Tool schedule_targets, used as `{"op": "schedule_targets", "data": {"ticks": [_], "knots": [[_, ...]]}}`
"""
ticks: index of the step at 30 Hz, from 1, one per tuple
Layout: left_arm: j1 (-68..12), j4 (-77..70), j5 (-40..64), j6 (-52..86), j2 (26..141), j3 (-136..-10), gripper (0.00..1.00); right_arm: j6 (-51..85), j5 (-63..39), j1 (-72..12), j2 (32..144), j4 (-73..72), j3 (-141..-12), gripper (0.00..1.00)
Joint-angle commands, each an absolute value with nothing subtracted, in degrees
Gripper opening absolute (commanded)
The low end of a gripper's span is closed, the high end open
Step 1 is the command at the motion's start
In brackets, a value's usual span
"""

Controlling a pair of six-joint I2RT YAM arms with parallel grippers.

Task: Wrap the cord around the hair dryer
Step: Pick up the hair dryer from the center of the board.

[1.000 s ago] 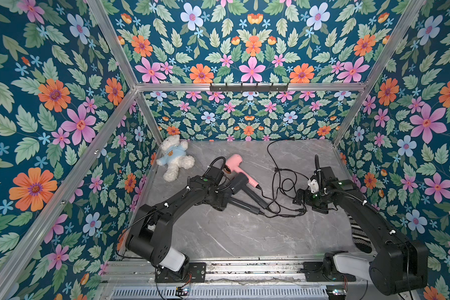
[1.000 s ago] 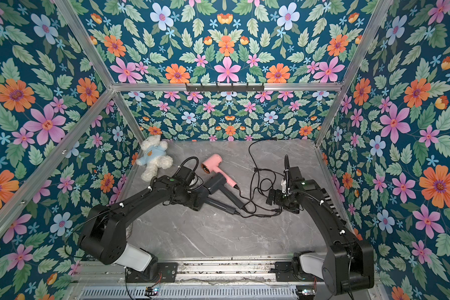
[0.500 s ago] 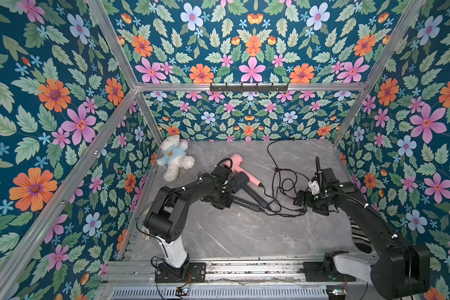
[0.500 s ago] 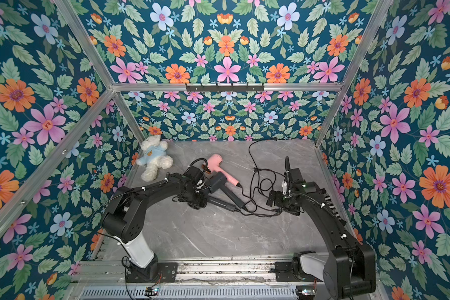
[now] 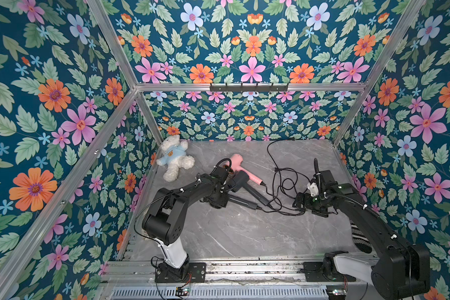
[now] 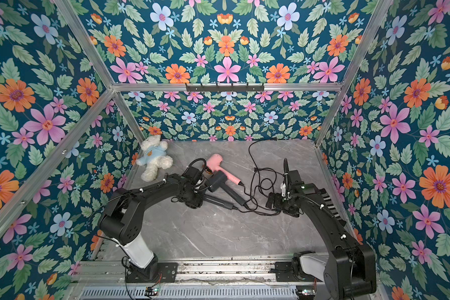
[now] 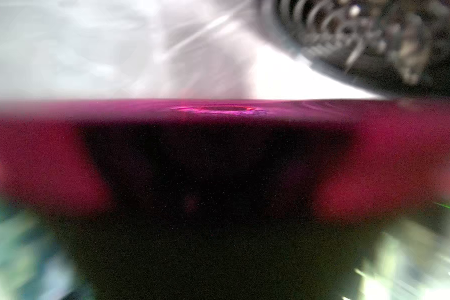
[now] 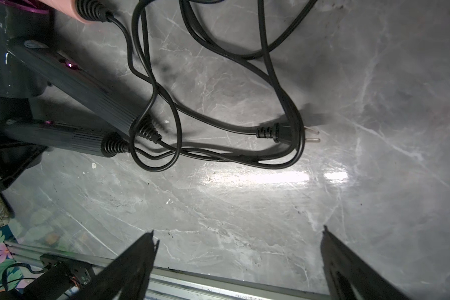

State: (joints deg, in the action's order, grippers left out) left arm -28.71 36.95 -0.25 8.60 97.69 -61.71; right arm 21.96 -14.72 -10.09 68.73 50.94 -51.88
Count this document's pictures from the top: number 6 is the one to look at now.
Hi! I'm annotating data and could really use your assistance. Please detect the dark grey hair dryer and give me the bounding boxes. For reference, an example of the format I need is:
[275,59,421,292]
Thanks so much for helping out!
[204,171,246,207]

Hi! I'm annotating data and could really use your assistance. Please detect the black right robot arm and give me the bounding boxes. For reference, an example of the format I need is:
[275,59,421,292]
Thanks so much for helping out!
[269,170,377,300]

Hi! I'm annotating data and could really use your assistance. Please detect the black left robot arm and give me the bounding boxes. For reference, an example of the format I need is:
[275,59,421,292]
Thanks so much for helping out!
[98,167,203,269]

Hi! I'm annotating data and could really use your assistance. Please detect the pink hair dryer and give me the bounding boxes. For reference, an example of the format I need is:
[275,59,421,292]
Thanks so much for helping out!
[206,154,243,186]

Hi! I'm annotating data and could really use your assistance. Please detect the striped black white sock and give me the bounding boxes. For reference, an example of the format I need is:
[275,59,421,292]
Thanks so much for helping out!
[319,188,342,221]

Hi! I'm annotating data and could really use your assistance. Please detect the white teddy bear blue shirt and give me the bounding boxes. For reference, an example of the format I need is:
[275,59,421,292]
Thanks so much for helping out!
[136,135,173,183]

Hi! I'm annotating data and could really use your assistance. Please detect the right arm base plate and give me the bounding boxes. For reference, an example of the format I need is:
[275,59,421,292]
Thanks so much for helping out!
[269,261,321,283]

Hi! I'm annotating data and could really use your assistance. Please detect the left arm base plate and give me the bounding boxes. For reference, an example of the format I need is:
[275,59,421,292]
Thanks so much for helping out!
[125,262,178,283]

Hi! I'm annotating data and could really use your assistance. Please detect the black hook rail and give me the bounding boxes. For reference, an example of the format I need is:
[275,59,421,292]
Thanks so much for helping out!
[185,83,265,93]

